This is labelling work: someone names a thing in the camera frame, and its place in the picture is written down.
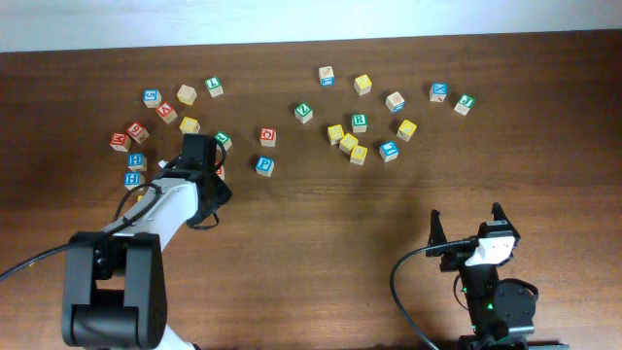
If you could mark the green block letter r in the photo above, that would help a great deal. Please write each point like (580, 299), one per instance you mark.
(224, 139)
(359, 123)

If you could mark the blue block letter H lower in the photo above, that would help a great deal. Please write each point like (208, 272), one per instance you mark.
(133, 179)

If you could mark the yellow block upper left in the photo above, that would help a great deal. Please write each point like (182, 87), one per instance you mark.
(189, 125)

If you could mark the wood block blue side top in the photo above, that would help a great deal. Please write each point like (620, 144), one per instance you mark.
(326, 76)

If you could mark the yellow block cluster middle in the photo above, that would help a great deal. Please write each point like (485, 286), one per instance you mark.
(347, 143)

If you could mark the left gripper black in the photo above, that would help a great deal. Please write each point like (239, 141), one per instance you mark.
(217, 192)

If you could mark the red block letter a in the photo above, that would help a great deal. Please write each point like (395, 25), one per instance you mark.
(221, 173)
(166, 112)

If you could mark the red block letter M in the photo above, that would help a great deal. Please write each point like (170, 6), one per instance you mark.
(120, 142)

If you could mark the blue block letter X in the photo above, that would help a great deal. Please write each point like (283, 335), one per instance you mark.
(438, 92)

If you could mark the red block letter A upper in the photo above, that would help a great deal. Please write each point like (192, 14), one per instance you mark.
(166, 112)

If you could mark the blue block letter E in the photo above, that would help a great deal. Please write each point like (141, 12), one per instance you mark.
(388, 151)

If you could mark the wood block blue D side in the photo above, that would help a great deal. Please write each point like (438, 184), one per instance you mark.
(395, 102)

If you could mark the blue block digit 5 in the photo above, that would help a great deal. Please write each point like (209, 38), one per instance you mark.
(152, 98)

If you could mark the yellow block cluster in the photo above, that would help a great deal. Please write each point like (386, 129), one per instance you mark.
(335, 134)
(347, 143)
(358, 155)

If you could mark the green block letter Z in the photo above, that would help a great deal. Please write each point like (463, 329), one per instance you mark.
(303, 112)

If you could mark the green block letter L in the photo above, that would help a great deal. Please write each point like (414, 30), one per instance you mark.
(214, 86)

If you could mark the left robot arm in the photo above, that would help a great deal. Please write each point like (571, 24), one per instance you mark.
(114, 294)

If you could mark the yellow block top right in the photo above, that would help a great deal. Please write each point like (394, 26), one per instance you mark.
(362, 84)

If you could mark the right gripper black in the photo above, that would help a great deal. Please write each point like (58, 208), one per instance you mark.
(457, 260)

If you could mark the blue block letter P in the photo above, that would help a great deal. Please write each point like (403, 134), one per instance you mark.
(265, 166)

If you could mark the red block letter A lower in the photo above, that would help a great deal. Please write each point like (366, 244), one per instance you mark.
(221, 173)

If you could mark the green block letter R left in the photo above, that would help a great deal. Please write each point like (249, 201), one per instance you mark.
(224, 139)

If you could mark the green block letter J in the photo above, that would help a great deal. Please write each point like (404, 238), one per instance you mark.
(464, 104)

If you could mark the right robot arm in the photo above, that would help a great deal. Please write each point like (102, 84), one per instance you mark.
(501, 311)

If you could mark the blue block letter h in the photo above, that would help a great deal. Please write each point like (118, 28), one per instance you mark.
(137, 162)
(133, 179)

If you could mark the yellow block cluster lower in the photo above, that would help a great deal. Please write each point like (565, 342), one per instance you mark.
(358, 155)

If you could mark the yellow block cluster left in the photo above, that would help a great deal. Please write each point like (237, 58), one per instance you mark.
(335, 134)

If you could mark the red block digit 6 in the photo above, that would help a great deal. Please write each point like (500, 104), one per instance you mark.
(137, 132)

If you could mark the green block letter R right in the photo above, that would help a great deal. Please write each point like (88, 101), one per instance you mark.
(359, 123)

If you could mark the red block letter O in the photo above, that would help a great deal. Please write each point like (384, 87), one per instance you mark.
(267, 137)

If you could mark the plain wood yellow-side block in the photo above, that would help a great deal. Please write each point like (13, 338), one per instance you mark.
(186, 94)

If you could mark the blue block letter H upper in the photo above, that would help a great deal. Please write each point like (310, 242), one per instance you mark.
(137, 162)

